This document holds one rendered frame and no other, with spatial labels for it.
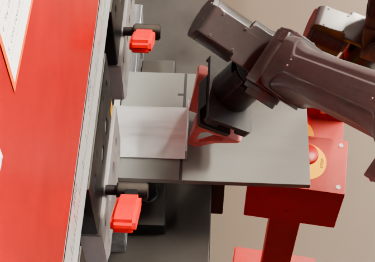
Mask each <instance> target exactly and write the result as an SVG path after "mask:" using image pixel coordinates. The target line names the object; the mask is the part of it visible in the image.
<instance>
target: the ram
mask: <svg viewBox="0 0 375 262"><path fill-rule="evenodd" d="M110 1H111V0H107V1H106V5H105V14H104V22H103V31H102V39H101V43H100V52H99V60H98V68H97V77H96V82H95V90H94V98H93V106H92V115H91V120H90V128H89V136H88V144H87V150H86V158H85V166H84V175H83V183H82V188H81V196H80V204H79V213H78V221H77V226H76V234H75V242H74V251H73V259H72V262H78V253H79V245H80V237H81V228H82V223H83V214H84V206H85V197H86V189H87V183H88V175H89V167H90V158H91V153H92V144H93V136H94V128H95V119H96V114H97V105H98V97H99V88H100V79H101V74H102V66H103V57H104V49H105V40H106V35H107V27H108V18H109V9H110ZM99 5H100V0H33V4H32V9H31V14H30V20H29V23H28V29H27V34H26V39H25V45H24V48H23V54H22V59H21V65H20V70H19V74H18V79H17V84H16V90H15V91H14V89H13V85H12V81H11V78H10V75H9V71H8V68H7V64H6V61H5V58H4V55H3V51H2V47H1V44H0V150H1V153H2V155H3V159H2V164H1V169H0V262H64V260H65V252H66V244H67V239H68V232H69V223H70V215H71V208H72V203H73V195H74V187H75V179H76V171H77V166H78V158H79V150H80V143H81V135H82V130H83V122H84V114H85V106H86V98H87V94H88V85H89V78H90V70H91V65H92V57H93V49H94V41H95V33H96V28H97V20H98V12H99Z"/></svg>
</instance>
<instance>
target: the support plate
mask: <svg viewBox="0 0 375 262"><path fill-rule="evenodd" d="M184 77H185V74H184V73H150V72H129V76H128V87H127V96H126V97H125V99H124V100H122V104H121V106H149V107H181V108H183V97H184V96H178V93H181V94H184ZM195 78H196V74H187V87H186V108H187V107H188V99H189V107H190V102H191V98H192V95H193V89H194V84H195ZM179 169H180V159H151V158H120V162H119V173H118V181H128V182H148V183H177V184H207V185H238V186H254V187H285V188H310V185H311V184H310V162H309V141H308V129H307V108H306V109H301V108H298V109H297V110H295V109H293V108H291V107H290V106H288V105H286V104H284V103H283V102H281V101H279V103H278V105H275V106H274V108H273V109H270V108H269V107H267V106H265V105H264V104H263V103H261V102H260V101H258V100H256V101H255V102H254V103H252V132H251V133H250V134H248V135H247V136H246V137H243V136H242V140H241V141H240V142H239V143H214V144H209V145H203V146H198V147H195V146H191V145H187V160H183V162H182V180H179Z"/></svg>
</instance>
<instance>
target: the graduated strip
mask: <svg viewBox="0 0 375 262"><path fill-rule="evenodd" d="M106 1H107V0H100V5H99V12H98V20H97V28H96V33H95V41H94V49H93V57H92V65H91V70H90V78H89V85H88V94H87V98H86V106H85V114H84V122H83V130H82V135H81V143H80V150H79V158H78V166H77V171H76V179H75V187H74V195H73V203H72V208H71V215H70V223H69V232H68V239H67V244H66V252H65V260H64V262H72V259H73V251H74V242H75V234H76V226H77V221H78V213H79V204H80V196H81V188H82V183H83V175H84V166H85V158H86V150H87V144H88V136H89V128H90V120H91V115H92V106H93V98H94V90H95V82H96V77H97V68H98V60H99V52H100V43H101V39H102V31H103V22H104V14H105V5H106Z"/></svg>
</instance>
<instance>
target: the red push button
mask: <svg viewBox="0 0 375 262"><path fill-rule="evenodd" d="M318 157H319V154H318V151H317V149H316V147H314V146H313V145H311V144H309V162H310V165H311V164H313V163H315V162H316V161H317V159H318Z"/></svg>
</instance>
